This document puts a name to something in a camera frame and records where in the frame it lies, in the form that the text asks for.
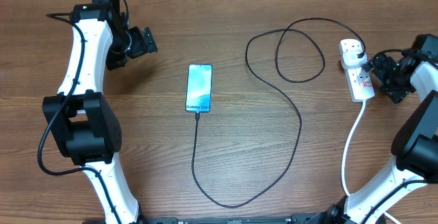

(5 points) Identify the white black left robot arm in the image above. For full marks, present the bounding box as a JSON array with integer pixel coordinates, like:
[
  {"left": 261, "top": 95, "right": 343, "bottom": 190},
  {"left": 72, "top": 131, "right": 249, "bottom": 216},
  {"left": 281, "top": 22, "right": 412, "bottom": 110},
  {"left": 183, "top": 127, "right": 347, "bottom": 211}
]
[{"left": 37, "top": 0, "right": 158, "bottom": 223}]

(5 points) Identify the blue Samsung Galaxy phone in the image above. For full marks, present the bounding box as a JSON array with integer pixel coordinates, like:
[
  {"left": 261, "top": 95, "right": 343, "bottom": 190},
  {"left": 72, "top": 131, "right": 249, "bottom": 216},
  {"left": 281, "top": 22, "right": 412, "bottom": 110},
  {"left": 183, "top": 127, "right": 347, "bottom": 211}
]
[{"left": 185, "top": 64, "right": 213, "bottom": 112}]

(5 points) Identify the black USB charging cable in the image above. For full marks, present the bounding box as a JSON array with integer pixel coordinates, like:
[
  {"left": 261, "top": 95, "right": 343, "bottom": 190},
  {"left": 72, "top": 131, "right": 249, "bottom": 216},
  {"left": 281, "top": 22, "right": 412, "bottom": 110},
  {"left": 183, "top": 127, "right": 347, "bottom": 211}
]
[{"left": 190, "top": 17, "right": 367, "bottom": 209}]

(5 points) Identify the white USB charger adapter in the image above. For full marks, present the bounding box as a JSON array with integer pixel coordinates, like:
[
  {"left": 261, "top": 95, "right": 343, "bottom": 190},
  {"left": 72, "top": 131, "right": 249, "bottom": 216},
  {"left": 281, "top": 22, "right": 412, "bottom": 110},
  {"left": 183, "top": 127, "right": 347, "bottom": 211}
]
[{"left": 341, "top": 51, "right": 368, "bottom": 69}]

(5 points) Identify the white power strip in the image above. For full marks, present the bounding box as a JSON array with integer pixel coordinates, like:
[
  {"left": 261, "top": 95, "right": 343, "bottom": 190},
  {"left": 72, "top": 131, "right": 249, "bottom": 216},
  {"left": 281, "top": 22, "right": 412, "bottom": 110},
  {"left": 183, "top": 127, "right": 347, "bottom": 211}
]
[{"left": 339, "top": 38, "right": 375, "bottom": 102}]

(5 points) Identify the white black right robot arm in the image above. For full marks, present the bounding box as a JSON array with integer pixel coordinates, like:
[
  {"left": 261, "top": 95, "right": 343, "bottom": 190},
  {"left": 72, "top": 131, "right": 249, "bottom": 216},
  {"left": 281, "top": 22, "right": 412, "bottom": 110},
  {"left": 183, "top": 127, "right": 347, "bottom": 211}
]
[{"left": 291, "top": 34, "right": 437, "bottom": 224}]

